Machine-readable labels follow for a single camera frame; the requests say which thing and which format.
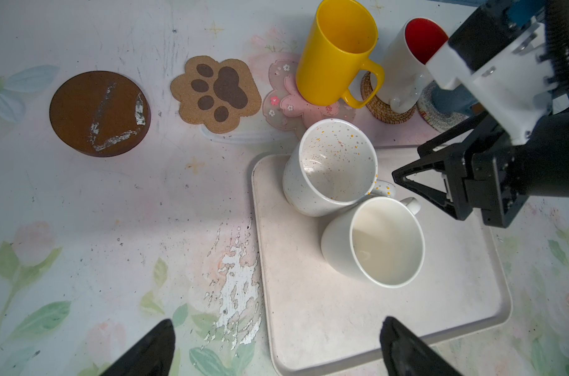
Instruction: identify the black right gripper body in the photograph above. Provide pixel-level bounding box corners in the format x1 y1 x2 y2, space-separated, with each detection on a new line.
444 108 569 228

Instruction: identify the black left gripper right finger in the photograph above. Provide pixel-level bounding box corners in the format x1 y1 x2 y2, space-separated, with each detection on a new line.
379 316 461 376

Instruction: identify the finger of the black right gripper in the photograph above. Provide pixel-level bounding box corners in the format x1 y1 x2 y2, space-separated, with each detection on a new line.
393 112 501 184
394 178 472 221

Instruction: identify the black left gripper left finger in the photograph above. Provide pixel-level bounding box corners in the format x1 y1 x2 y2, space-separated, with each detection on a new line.
102 319 176 376

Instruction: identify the light blue mug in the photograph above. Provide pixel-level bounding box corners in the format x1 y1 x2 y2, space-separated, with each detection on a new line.
431 85 478 117

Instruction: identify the beige serving tray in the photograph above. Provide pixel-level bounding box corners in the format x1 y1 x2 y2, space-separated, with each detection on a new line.
251 154 513 375

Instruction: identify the red inside white mug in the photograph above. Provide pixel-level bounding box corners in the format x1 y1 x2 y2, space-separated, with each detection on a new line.
377 17 448 114

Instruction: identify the yellow mug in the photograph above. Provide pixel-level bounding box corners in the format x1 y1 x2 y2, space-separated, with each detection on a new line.
295 0 385 109

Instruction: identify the pink flower coaster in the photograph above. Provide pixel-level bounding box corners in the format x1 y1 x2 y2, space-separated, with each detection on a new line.
262 59 356 139

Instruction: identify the brown paw shaped coaster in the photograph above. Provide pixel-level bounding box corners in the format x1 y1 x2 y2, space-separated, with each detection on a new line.
170 56 262 134

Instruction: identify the dark brown glossy round coaster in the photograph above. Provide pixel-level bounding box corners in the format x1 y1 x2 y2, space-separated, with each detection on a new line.
49 70 151 158

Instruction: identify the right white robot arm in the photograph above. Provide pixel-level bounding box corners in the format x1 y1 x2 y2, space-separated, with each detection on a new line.
393 1 569 228

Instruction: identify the white mug middle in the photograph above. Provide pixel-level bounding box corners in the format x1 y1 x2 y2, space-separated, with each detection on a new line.
321 197 425 288

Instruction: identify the white mug top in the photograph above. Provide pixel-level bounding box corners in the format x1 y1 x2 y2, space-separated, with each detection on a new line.
282 118 397 217

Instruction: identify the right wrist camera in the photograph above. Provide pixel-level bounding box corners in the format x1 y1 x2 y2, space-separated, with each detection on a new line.
426 22 558 146

